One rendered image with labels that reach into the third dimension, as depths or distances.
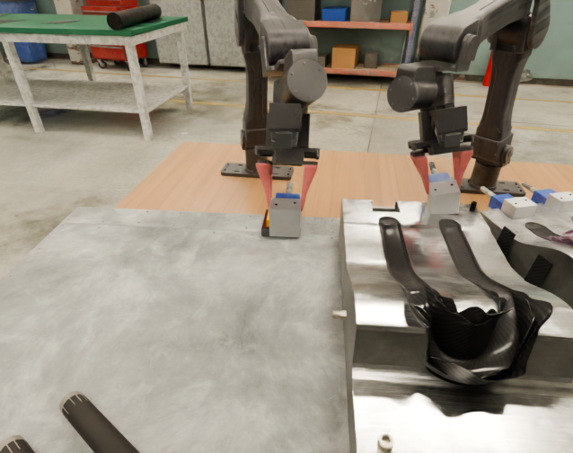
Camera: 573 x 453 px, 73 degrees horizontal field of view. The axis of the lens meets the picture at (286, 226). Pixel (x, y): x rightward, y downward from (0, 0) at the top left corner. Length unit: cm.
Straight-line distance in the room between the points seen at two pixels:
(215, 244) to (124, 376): 32
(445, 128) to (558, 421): 41
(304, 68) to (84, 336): 52
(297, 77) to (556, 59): 593
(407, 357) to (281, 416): 18
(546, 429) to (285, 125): 47
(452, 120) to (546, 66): 574
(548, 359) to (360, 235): 32
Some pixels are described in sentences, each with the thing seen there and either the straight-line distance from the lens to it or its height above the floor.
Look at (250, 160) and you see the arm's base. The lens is 106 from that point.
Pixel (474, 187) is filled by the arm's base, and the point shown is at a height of 81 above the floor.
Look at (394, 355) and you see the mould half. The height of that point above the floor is 89.
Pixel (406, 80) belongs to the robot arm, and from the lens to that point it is 67.
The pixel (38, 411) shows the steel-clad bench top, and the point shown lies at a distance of 64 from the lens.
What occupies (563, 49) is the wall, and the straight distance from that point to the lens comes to 639.
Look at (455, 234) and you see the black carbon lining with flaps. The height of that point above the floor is 88.
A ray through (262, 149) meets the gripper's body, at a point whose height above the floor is 104.
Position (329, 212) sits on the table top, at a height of 80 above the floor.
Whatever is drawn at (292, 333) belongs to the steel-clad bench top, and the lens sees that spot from 63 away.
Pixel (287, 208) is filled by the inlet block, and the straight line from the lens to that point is 61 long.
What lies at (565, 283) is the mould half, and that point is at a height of 85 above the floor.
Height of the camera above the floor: 127
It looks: 33 degrees down
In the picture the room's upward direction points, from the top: straight up
